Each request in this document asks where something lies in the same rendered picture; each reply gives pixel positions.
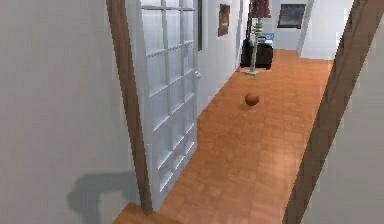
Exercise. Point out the orange basketball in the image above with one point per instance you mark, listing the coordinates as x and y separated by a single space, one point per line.
252 99

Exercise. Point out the green floor lamp red shade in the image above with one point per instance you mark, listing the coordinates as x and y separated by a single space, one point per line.
257 36

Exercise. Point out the dark framed wall picture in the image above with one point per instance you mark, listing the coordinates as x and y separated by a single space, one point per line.
292 16

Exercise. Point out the brown door frame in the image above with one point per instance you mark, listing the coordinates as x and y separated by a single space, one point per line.
133 110

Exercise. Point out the blue box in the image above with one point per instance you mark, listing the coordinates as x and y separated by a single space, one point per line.
268 35

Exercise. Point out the white panelled room door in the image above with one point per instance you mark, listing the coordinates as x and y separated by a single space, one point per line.
168 100

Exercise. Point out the brown framed wall picture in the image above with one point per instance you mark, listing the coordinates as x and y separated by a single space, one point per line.
224 20

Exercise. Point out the silver door knob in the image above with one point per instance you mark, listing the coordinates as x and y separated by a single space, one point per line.
198 74

